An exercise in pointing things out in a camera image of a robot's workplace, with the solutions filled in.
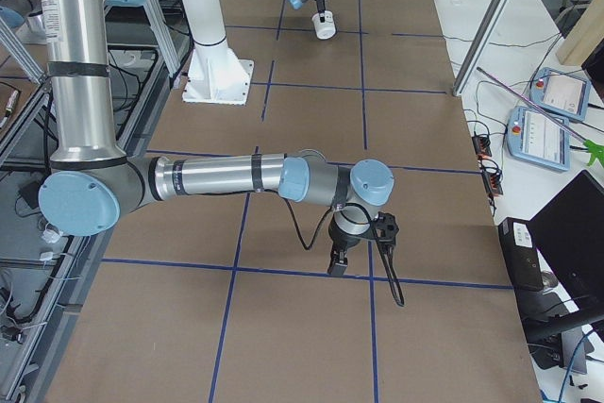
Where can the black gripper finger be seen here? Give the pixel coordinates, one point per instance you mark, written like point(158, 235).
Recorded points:
point(321, 10)
point(338, 262)

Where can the white mug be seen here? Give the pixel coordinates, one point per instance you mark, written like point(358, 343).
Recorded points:
point(324, 25)

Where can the black computer box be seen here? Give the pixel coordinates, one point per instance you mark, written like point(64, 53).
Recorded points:
point(521, 258)

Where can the lower teach pendant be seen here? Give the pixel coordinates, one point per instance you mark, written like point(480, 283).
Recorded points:
point(534, 138)

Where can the teach pendant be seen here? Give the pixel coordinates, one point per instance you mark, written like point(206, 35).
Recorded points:
point(534, 138)
point(563, 94)

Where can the thin metal rod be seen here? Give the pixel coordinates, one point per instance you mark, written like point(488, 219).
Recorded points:
point(534, 106)

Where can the black monitor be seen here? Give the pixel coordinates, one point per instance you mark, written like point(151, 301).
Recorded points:
point(568, 232)

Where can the upper teach pendant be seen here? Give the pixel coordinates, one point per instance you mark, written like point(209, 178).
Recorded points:
point(563, 94)

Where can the green plastic clamp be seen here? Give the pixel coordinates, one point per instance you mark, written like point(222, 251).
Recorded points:
point(596, 152)

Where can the wooden board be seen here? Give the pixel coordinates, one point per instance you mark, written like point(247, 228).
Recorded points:
point(585, 36)

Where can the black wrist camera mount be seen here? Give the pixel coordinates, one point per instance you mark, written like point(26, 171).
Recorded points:
point(385, 229)

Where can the white camera pole with base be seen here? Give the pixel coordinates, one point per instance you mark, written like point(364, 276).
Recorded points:
point(215, 74)

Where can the aluminium frame rail left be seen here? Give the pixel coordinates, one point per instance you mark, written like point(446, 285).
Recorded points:
point(162, 35)

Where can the aluminium frame post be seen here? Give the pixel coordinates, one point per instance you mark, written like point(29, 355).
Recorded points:
point(480, 41)

